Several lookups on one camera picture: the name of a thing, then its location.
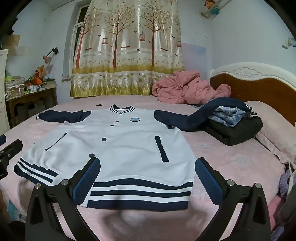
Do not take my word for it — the stack of papers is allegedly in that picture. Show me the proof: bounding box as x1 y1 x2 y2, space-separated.
5 75 26 100

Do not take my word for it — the white and brown headboard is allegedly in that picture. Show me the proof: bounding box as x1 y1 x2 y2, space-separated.
206 62 296 130

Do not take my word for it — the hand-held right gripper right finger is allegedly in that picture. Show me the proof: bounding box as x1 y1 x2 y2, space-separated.
195 157 271 241

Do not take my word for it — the pink desk lamp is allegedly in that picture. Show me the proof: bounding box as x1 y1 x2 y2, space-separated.
42 47 59 64

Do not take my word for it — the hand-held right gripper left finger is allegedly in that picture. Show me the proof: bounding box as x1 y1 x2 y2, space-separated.
25 157 101 241

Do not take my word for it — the black folded garment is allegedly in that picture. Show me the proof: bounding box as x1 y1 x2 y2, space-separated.
206 116 263 146

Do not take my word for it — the blue plaid garment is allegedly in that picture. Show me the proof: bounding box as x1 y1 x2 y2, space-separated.
208 106 251 127

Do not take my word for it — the tree print curtain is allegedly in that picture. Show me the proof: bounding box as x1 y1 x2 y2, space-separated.
70 0 185 98

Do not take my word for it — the pink pillow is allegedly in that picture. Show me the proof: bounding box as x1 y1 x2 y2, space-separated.
243 100 296 164

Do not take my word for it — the purple plush cloth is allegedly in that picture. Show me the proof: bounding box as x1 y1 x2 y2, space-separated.
279 171 290 197

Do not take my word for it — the dark wooden desk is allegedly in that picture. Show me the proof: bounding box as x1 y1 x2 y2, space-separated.
5 85 58 128

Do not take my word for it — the white and navy varsity jacket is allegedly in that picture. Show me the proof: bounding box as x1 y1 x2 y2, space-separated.
14 97 258 212

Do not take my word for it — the wall shelf with toys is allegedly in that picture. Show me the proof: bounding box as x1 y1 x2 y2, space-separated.
200 0 232 20

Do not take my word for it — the orange plush toy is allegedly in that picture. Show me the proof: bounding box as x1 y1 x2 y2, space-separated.
25 76 43 86

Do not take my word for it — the pink quilt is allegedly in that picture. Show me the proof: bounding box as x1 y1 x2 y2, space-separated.
151 71 232 106

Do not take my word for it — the white window frame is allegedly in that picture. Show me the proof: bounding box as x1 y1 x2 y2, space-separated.
68 5 89 79

